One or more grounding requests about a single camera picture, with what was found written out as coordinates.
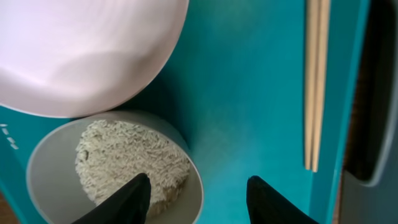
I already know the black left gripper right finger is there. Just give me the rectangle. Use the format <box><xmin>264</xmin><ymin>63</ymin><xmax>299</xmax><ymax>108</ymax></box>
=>
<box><xmin>246</xmin><ymin>175</ymin><xmax>317</xmax><ymax>224</ymax></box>

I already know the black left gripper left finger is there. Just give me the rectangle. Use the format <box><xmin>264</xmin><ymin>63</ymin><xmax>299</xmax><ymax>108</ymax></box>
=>
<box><xmin>72</xmin><ymin>173</ymin><xmax>151</xmax><ymax>224</ymax></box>

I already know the pile of rice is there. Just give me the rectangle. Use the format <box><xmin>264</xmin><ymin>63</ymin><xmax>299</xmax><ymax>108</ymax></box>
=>
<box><xmin>75</xmin><ymin>119</ymin><xmax>190</xmax><ymax>218</ymax></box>

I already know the grey bowl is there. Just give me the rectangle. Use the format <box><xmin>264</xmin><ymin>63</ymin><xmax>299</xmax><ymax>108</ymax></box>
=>
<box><xmin>26</xmin><ymin>110</ymin><xmax>204</xmax><ymax>223</ymax></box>

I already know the grey dishwasher rack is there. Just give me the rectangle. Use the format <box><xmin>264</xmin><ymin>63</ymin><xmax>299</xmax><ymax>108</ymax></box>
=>
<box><xmin>340</xmin><ymin>1</ymin><xmax>397</xmax><ymax>223</ymax></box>

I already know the teal plastic tray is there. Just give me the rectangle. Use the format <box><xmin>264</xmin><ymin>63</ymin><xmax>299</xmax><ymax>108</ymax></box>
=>
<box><xmin>1</xmin><ymin>1</ymin><xmax>370</xmax><ymax>223</ymax></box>

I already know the large pink plate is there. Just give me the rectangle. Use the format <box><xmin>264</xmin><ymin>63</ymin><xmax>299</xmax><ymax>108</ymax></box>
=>
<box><xmin>1</xmin><ymin>0</ymin><xmax>189</xmax><ymax>118</ymax></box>

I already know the wooden chopstick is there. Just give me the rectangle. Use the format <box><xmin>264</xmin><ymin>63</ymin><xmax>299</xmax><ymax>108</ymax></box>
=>
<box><xmin>312</xmin><ymin>0</ymin><xmax>331</xmax><ymax>172</ymax></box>
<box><xmin>304</xmin><ymin>0</ymin><xmax>320</xmax><ymax>170</ymax></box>

